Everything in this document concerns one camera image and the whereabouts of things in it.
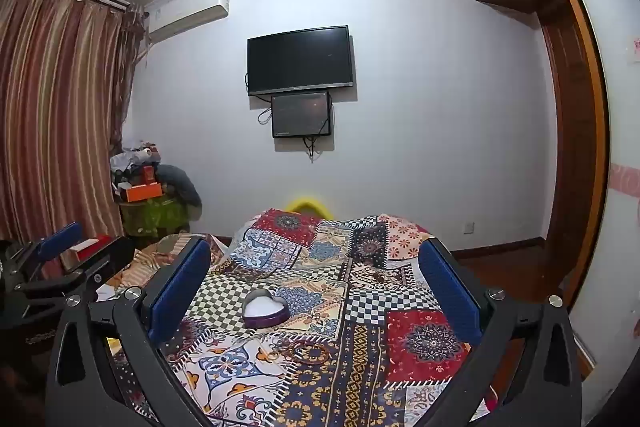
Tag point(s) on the purple heart-shaped box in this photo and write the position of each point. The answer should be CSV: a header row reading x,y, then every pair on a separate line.
x,y
265,309

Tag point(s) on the wooden door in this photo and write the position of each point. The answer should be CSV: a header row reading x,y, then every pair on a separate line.
x,y
575,107

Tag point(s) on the white air conditioner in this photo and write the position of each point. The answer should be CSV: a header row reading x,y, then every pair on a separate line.
x,y
190,14

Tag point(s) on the brown patterned quilt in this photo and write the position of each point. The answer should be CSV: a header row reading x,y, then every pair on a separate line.
x,y
165,252

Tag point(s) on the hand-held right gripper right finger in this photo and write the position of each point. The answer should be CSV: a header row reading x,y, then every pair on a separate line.
x,y
450,297

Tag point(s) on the dark small jewelry piece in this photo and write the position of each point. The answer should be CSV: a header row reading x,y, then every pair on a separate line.
x,y
382,278

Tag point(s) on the pile of household clutter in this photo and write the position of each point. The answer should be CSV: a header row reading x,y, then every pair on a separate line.
x,y
132,162

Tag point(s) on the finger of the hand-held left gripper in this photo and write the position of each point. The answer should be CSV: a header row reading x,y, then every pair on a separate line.
x,y
95,264
61,241

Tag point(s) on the small black wall monitor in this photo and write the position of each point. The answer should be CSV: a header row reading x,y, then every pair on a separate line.
x,y
301,114

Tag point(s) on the orange box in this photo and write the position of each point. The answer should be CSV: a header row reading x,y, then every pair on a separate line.
x,y
144,193

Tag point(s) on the white wall socket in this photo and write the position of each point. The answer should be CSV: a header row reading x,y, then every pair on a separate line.
x,y
467,227

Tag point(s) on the grey cushion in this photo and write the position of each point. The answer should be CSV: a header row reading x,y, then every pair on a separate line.
x,y
180,189

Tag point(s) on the thin orange bangle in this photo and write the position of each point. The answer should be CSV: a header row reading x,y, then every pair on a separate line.
x,y
312,361

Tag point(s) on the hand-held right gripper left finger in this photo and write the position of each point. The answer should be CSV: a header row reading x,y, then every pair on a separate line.
x,y
180,292

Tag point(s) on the red and white box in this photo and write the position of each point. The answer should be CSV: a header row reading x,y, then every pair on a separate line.
x,y
92,247

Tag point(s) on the white door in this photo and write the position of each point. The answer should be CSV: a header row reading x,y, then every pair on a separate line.
x,y
617,107

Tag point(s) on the colourful patchwork blanket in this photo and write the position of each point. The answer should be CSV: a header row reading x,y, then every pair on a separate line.
x,y
350,307

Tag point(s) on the striped brown curtain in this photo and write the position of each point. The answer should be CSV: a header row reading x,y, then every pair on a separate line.
x,y
60,107

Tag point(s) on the yellow plastic object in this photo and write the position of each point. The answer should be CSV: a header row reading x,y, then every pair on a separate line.
x,y
305,204

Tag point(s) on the black wall television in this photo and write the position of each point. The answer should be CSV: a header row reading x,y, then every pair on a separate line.
x,y
300,59

